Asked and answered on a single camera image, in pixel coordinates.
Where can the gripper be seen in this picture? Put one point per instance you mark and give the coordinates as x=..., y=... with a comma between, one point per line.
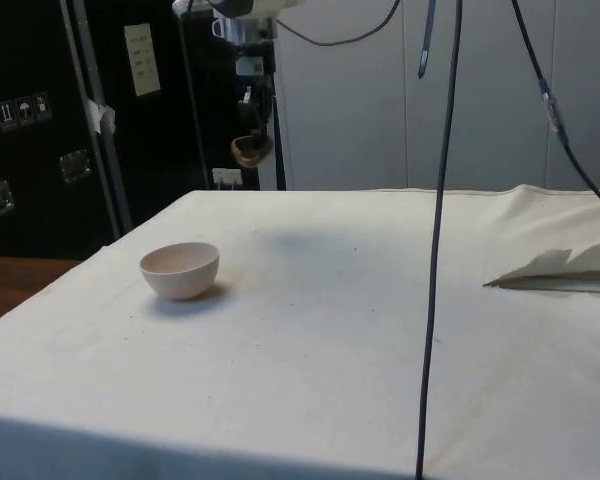
x=254, y=54

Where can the brown cup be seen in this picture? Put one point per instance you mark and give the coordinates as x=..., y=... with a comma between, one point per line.
x=250, y=156

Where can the pale locker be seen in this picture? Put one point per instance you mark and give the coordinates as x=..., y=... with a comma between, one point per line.
x=590, y=75
x=340, y=110
x=485, y=110

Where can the white bowl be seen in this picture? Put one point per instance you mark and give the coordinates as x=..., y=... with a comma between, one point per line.
x=180, y=275

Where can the black cabinet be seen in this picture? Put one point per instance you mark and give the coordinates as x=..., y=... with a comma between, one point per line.
x=30, y=175

